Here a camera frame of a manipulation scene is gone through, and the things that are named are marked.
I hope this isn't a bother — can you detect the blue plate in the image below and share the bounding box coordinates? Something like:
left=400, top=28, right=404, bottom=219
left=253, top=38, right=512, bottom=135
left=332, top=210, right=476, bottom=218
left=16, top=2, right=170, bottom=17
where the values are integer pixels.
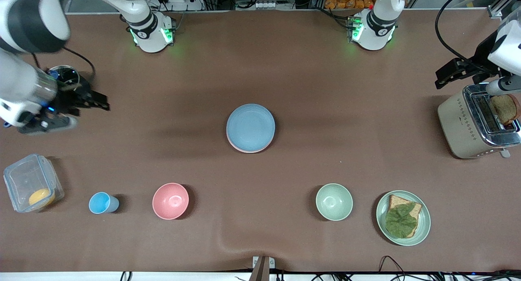
left=226, top=104, right=276, bottom=151

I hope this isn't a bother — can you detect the pink plate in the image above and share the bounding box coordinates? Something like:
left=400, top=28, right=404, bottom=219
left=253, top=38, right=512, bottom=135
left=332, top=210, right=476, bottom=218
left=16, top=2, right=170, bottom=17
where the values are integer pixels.
left=226, top=131, right=272, bottom=154

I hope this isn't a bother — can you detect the beige chrome toaster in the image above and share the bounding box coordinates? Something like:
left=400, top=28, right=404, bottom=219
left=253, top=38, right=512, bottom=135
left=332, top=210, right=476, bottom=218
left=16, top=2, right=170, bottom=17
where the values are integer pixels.
left=438, top=83, right=521, bottom=159

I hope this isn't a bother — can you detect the brown toast slice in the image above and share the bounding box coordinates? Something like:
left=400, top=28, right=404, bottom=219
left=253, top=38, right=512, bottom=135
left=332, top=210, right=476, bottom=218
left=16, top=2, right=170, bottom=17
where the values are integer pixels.
left=488, top=93, right=521, bottom=126

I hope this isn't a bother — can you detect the clear plastic container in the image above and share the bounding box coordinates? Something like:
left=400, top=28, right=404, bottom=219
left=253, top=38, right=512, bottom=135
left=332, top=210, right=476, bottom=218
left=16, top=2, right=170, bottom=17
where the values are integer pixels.
left=3, top=153, right=65, bottom=213

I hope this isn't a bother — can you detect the blue cup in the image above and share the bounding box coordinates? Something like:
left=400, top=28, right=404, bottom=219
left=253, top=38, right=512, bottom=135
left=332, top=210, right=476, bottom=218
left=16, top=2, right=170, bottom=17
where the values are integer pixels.
left=89, top=192, right=120, bottom=214

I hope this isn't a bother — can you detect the orange round fruit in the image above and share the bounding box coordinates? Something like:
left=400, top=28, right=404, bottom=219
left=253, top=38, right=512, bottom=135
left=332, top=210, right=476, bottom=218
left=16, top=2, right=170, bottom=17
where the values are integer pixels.
left=28, top=188, right=55, bottom=208

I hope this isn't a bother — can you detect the pink bowl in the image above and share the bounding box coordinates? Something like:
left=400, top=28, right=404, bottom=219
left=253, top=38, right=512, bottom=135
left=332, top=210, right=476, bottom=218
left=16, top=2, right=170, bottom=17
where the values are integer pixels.
left=152, top=183, right=190, bottom=220

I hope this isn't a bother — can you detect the brown bread slice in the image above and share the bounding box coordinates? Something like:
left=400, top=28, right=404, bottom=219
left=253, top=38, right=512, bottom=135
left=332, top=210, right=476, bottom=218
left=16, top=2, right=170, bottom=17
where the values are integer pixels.
left=387, top=194, right=423, bottom=238

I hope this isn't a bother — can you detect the green lettuce leaf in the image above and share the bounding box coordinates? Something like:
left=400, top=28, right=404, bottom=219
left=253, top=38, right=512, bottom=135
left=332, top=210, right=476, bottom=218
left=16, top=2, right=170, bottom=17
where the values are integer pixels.
left=385, top=203, right=418, bottom=238

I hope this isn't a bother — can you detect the green plate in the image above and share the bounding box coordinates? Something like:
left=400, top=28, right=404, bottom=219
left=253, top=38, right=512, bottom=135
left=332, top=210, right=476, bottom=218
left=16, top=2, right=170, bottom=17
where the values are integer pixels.
left=376, top=190, right=431, bottom=246

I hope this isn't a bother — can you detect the brown table mat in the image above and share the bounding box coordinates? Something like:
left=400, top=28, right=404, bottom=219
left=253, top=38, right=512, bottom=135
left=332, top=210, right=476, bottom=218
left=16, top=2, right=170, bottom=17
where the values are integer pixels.
left=0, top=11, right=521, bottom=272

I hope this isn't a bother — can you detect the green bowl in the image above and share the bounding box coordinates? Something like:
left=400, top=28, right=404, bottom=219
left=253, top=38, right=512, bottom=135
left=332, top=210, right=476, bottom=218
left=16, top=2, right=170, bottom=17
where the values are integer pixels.
left=316, top=183, right=353, bottom=221

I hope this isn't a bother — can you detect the white power strip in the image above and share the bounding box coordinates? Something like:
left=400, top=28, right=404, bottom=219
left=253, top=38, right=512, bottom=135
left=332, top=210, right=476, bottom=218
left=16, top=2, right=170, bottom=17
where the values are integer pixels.
left=256, top=0, right=296, bottom=10

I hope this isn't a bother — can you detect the black looped cable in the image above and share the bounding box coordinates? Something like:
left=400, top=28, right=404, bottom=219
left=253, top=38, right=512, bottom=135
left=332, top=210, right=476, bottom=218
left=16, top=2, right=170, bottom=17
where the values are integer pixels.
left=379, top=255, right=407, bottom=281

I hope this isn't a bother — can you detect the metal table bracket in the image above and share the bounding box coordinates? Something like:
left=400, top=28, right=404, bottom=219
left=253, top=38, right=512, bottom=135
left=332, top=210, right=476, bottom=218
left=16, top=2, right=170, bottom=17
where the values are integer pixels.
left=252, top=256, right=275, bottom=281

